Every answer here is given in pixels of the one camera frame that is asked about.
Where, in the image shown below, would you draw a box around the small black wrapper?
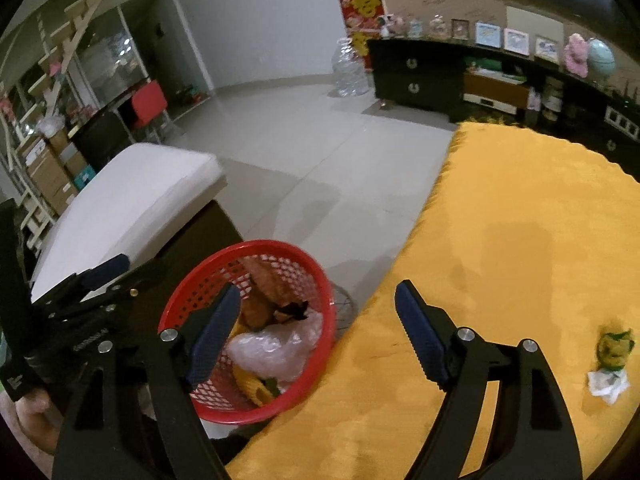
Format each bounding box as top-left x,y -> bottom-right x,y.
272,300 -> 311,322

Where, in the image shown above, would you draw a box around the green flat package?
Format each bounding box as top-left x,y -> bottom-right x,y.
465,57 -> 528,83

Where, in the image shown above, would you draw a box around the clear plastic bag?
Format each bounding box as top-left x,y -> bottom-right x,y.
225,307 -> 323,386

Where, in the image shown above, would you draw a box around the blue-bordered picture frame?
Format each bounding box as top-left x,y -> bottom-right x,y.
474,21 -> 502,49

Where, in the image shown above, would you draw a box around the small figurine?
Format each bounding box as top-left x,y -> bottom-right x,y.
377,14 -> 407,38

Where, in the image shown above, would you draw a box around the light blue globe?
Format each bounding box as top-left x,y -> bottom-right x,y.
586,37 -> 617,78

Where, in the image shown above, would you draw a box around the large clear water jug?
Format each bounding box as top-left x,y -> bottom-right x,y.
331,37 -> 371,97

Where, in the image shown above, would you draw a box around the stack of cardboard boxes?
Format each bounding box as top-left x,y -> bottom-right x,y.
20,130 -> 91,216

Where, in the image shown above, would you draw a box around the pink plush toy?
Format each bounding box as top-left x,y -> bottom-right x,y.
564,32 -> 591,78

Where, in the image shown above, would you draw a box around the person's left hand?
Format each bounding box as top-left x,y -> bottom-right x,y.
14,392 -> 58,456

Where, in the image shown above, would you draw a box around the red plastic basket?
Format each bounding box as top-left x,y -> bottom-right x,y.
159,240 -> 337,426

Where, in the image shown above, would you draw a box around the white picture frame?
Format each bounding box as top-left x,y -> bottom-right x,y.
535,35 -> 561,64

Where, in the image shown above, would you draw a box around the white board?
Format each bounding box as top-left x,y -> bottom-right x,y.
506,6 -> 563,36

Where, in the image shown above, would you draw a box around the red festive wall poster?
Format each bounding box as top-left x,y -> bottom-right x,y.
337,0 -> 383,71

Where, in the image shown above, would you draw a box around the white wooden shelf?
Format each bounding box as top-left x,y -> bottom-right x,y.
0,0 -> 103,251

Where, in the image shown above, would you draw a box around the brown and white box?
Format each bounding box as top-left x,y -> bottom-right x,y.
462,71 -> 531,116

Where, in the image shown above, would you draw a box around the black television cabinet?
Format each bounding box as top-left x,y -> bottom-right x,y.
367,37 -> 640,181

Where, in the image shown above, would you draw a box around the red chair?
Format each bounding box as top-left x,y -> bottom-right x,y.
131,80 -> 171,133

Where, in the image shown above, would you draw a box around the pink-bordered picture frame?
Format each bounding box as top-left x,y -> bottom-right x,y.
503,28 -> 530,56

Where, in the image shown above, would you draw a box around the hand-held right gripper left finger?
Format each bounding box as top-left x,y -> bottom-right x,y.
50,282 -> 243,480

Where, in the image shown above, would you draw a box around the yellow tablecloth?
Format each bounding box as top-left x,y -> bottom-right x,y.
225,121 -> 640,480

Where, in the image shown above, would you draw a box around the stacked tin cans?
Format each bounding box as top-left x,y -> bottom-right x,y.
544,76 -> 563,111

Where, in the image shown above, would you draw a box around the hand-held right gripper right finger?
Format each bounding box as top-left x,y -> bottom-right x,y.
394,280 -> 584,480

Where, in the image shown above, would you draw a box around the round wire grille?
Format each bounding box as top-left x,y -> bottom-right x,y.
327,282 -> 363,333

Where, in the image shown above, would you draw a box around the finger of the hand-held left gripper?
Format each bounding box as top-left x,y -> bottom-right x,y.
50,259 -> 168,328
31,254 -> 131,306

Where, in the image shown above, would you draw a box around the white crumpled tissue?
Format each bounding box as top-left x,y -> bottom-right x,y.
587,367 -> 632,406

